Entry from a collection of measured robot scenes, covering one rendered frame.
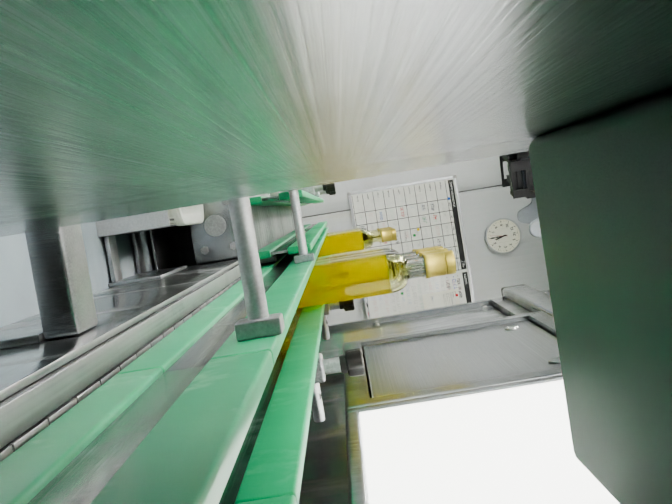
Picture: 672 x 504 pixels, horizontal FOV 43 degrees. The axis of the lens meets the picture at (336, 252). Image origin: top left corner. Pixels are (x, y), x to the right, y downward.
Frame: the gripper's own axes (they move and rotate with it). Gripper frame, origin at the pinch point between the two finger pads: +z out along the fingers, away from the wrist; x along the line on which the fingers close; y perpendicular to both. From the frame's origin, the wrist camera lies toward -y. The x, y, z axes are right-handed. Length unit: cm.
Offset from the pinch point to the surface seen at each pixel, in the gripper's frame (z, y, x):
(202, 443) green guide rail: -29, 36, 93
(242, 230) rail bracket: -29, 36, 71
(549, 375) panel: 5.0, 10.5, 29.3
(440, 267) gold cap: 0.2, 18.1, 1.7
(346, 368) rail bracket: -3.5, 32.9, 36.7
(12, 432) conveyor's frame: -28, 44, 88
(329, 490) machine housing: 5, 36, 45
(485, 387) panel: 4.6, 18.0, 30.4
